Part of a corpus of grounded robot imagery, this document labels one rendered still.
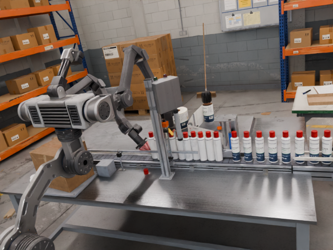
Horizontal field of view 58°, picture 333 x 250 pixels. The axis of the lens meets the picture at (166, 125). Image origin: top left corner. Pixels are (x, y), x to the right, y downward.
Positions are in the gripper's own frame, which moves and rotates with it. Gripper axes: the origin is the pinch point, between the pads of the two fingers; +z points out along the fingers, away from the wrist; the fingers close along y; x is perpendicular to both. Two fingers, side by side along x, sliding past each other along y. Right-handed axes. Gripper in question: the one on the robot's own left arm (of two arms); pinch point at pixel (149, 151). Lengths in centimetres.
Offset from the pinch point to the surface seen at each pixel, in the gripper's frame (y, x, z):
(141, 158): -1.6, 8.9, 0.2
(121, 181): -24.5, 16.6, 0.4
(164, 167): -16.1, -11.9, 12.7
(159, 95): -17, -47, -23
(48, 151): -35, 33, -49
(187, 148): -3.3, -26.8, 14.9
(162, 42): 349, 71, -93
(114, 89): 246, 148, -87
